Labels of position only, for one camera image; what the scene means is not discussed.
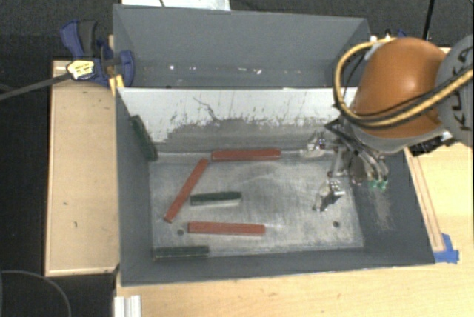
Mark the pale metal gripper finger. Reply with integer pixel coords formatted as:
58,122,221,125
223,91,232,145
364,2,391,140
313,178,347,213
298,130,328,159

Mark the grey metal bin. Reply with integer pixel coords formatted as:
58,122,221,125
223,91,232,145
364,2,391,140
112,4,436,287

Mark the red-brown flat block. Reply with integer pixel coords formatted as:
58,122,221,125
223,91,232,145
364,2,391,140
187,221,267,238
210,147,282,163
163,158,210,224

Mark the dark green flat block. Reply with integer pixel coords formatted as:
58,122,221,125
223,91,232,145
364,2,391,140
190,190,243,207
153,245,210,260
129,114,159,162

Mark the pale wood flat board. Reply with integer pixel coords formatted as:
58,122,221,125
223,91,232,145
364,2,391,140
44,59,121,278

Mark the black cylinder on white bracket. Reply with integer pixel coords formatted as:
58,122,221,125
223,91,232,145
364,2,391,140
409,133,455,157

